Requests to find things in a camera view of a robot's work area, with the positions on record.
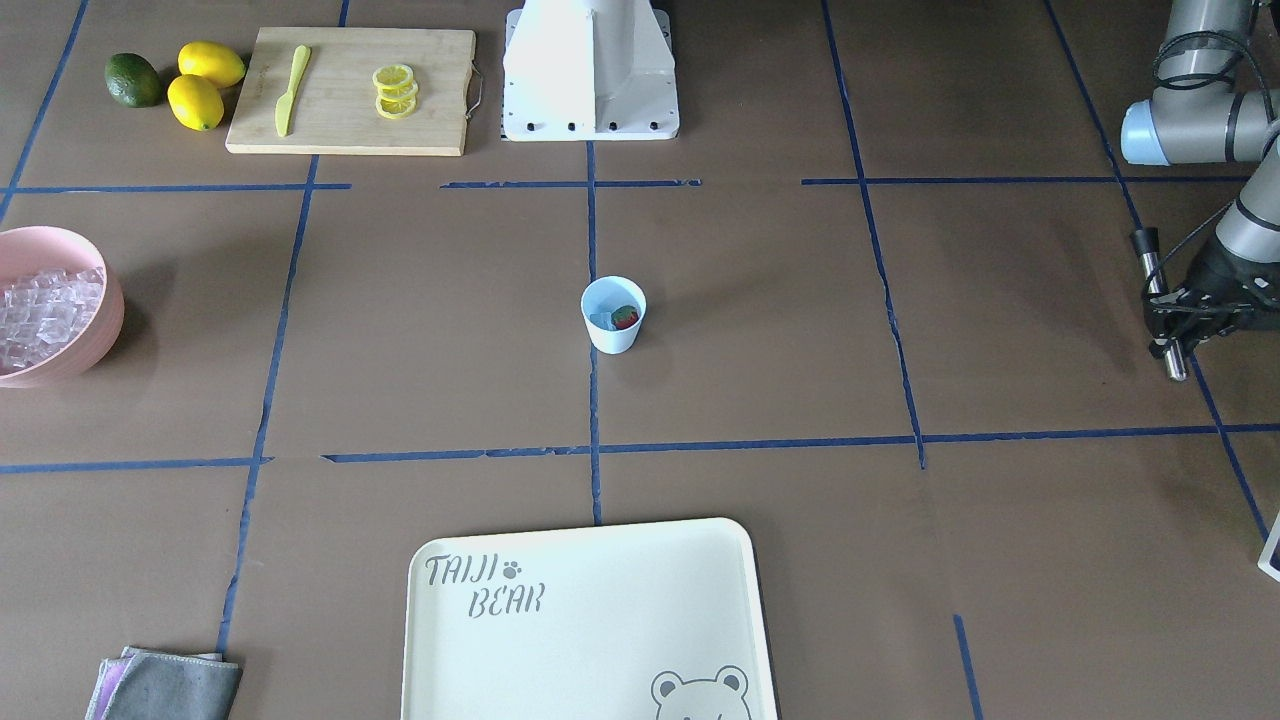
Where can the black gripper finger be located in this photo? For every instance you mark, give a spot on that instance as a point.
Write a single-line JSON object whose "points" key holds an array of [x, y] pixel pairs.
{"points": [[1199, 320]]}

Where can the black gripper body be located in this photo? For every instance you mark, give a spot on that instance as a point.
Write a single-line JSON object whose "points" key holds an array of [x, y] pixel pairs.
{"points": [[1222, 271]]}

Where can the steel muddler black tip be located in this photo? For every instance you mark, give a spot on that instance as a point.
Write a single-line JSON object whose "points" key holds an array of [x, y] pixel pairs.
{"points": [[1164, 343]]}

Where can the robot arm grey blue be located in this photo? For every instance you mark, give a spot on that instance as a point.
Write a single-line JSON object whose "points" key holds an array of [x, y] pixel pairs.
{"points": [[1210, 104]]}

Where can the light blue plastic cup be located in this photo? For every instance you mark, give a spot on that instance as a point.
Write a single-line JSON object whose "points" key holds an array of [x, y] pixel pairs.
{"points": [[613, 309]]}

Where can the pink bowl with ice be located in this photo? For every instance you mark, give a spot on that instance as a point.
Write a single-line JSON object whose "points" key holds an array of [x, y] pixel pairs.
{"points": [[63, 306]]}

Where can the cream bear tray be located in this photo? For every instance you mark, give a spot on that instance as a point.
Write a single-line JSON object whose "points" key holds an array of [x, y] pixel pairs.
{"points": [[660, 620]]}

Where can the lemon slices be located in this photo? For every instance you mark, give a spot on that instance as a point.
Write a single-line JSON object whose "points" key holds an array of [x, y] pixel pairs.
{"points": [[396, 91]]}

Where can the wooden cutting board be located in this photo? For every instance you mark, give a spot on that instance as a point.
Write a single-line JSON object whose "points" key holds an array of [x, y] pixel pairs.
{"points": [[335, 112]]}

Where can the yellow knife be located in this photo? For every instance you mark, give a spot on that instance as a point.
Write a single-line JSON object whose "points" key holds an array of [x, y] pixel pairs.
{"points": [[284, 105]]}

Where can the green lime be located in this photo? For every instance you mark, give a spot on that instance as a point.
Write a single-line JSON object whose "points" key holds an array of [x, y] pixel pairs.
{"points": [[132, 81]]}

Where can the dark grey folded cloth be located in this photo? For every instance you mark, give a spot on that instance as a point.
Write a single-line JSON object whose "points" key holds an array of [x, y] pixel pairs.
{"points": [[152, 684]]}

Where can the white camera post with base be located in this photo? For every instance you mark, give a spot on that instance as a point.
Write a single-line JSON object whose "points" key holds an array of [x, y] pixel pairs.
{"points": [[579, 71]]}

